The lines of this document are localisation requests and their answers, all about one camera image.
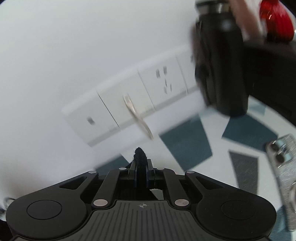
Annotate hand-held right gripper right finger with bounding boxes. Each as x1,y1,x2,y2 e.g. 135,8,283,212
147,160,259,209

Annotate white data port wall plate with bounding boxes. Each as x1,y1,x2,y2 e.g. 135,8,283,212
61,90,121,147

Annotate smartphone with glitter case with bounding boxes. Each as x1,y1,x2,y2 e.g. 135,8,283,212
265,134,296,232

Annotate red knit sweater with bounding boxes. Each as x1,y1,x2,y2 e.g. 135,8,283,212
259,0,295,42

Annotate black cloth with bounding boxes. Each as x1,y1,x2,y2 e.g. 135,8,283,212
133,147,162,201

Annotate white power socket plate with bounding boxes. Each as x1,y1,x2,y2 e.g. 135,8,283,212
137,54,188,110

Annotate white blank wall plate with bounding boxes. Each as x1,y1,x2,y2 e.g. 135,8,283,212
97,67,156,129

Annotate white mat with grey shapes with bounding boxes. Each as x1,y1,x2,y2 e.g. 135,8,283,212
95,95,296,241

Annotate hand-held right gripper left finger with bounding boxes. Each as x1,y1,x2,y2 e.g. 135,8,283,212
21,161,138,209

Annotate person's left hand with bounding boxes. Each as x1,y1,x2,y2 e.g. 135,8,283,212
231,0,266,40

